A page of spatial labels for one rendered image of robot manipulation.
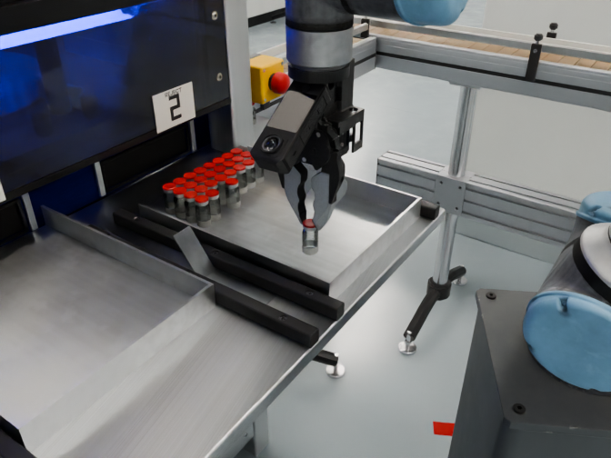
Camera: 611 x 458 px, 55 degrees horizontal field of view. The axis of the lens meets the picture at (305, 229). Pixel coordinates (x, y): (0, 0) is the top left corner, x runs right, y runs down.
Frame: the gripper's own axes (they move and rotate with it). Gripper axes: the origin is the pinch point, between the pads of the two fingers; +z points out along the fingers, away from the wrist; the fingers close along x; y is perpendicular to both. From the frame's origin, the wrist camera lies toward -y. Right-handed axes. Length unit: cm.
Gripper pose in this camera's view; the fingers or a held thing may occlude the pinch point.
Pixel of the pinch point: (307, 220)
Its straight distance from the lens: 75.9
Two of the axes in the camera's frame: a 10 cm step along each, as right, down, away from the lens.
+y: 5.7, -4.4, 7.0
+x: -8.2, -3.0, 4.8
